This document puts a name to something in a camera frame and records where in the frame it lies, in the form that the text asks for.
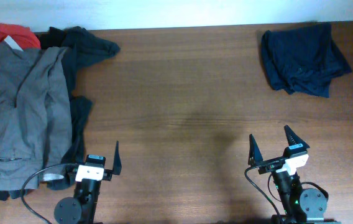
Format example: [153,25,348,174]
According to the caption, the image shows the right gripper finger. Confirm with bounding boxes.
[248,134,263,165]
[284,125,309,149]

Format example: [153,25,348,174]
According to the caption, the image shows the grey shorts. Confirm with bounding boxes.
[0,42,72,191]

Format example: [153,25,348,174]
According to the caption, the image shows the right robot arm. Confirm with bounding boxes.
[244,125,337,224]

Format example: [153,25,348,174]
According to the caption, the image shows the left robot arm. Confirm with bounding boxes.
[54,144,122,224]

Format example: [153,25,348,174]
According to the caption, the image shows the navy blue folded garment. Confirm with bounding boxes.
[260,23,352,98]

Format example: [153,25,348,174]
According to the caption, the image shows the black printed t-shirt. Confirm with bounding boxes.
[0,27,120,201]

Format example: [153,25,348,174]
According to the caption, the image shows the red t-shirt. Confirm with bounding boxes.
[0,23,41,49]

